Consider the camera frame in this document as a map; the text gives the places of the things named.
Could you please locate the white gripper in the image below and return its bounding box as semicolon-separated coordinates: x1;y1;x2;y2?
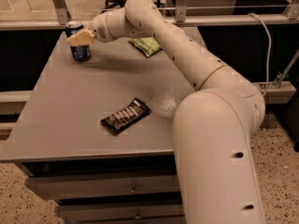
67;13;116;47

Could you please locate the blue pepsi can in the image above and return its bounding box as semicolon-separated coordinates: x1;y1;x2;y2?
65;21;91;62

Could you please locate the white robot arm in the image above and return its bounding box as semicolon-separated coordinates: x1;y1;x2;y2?
67;0;266;224

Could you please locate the black rxbar chocolate bar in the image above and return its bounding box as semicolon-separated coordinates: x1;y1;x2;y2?
100;98;151;135

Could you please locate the green chip bag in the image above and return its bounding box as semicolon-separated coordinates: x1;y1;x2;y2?
129;37;162;58

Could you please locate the grey drawer cabinet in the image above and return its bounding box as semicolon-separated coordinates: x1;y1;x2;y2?
0;38;193;224

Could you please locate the top grey drawer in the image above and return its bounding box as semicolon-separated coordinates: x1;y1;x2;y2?
25;171;179;200

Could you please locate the grey drawer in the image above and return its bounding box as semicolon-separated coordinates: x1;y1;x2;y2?
55;201;184;223
25;171;179;200

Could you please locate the metal railing frame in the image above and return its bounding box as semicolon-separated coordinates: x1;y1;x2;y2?
0;0;299;31

